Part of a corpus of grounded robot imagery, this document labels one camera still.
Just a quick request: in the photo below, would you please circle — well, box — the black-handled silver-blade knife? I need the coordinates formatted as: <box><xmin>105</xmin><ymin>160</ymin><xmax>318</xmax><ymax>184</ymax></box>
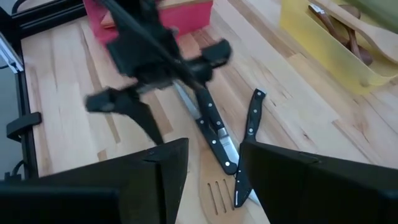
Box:
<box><xmin>195</xmin><ymin>88</ymin><xmax>261</xmax><ymax>207</ymax></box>

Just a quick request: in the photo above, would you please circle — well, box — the black metal table frame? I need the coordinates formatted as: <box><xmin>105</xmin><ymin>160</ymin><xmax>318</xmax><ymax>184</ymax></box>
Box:
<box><xmin>0</xmin><ymin>0</ymin><xmax>90</xmax><ymax>183</ymax></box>

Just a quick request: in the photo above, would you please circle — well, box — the black-handled dark-blade knife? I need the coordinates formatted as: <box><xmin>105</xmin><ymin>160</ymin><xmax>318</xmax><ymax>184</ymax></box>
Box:
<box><xmin>233</xmin><ymin>88</ymin><xmax>267</xmax><ymax>208</ymax></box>

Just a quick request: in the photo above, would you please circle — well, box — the dark brown wooden spoon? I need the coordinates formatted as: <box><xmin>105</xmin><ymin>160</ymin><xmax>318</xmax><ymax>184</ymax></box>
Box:
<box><xmin>338</xmin><ymin>3</ymin><xmax>363</xmax><ymax>55</ymax></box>
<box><xmin>308</xmin><ymin>2</ymin><xmax>374</xmax><ymax>67</ymax></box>

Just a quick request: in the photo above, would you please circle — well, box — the red plastic bin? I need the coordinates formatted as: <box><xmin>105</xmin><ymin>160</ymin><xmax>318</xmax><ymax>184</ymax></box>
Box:
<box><xmin>83</xmin><ymin>0</ymin><xmax>215</xmax><ymax>46</ymax></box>

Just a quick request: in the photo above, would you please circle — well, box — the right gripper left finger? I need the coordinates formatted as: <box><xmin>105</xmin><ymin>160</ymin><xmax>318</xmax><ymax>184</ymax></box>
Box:
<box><xmin>0</xmin><ymin>138</ymin><xmax>190</xmax><ymax>224</ymax></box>

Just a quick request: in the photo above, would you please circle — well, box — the solid light wooden spoon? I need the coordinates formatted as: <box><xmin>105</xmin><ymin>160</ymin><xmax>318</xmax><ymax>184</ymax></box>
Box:
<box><xmin>309</xmin><ymin>0</ymin><xmax>398</xmax><ymax>65</ymax></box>

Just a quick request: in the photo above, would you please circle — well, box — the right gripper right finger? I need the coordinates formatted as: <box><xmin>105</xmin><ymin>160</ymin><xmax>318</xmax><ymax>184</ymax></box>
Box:
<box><xmin>240</xmin><ymin>139</ymin><xmax>398</xmax><ymax>224</ymax></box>

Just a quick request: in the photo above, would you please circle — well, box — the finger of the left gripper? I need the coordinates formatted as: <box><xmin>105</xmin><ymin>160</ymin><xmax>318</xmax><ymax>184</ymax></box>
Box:
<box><xmin>85</xmin><ymin>87</ymin><xmax>165</xmax><ymax>146</ymax></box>
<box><xmin>201</xmin><ymin>39</ymin><xmax>233</xmax><ymax>68</ymax></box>

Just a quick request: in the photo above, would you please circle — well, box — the yellow plastic bin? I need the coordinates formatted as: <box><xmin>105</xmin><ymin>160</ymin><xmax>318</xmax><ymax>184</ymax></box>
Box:
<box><xmin>279</xmin><ymin>0</ymin><xmax>398</xmax><ymax>96</ymax></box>

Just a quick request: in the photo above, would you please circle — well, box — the narrow black-handled knife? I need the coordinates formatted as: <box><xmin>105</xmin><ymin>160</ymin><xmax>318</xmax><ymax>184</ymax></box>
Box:
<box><xmin>173</xmin><ymin>81</ymin><xmax>239</xmax><ymax>175</ymax></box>

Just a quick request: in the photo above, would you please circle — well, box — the black table clamp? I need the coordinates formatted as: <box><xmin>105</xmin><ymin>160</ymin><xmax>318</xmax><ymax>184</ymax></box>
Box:
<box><xmin>6</xmin><ymin>111</ymin><xmax>43</xmax><ymax>143</ymax></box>

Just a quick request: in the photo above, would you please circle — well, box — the pile of utensils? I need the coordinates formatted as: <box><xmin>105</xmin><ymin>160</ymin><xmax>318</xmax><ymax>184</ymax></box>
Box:
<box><xmin>198</xmin><ymin>136</ymin><xmax>271</xmax><ymax>224</ymax></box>

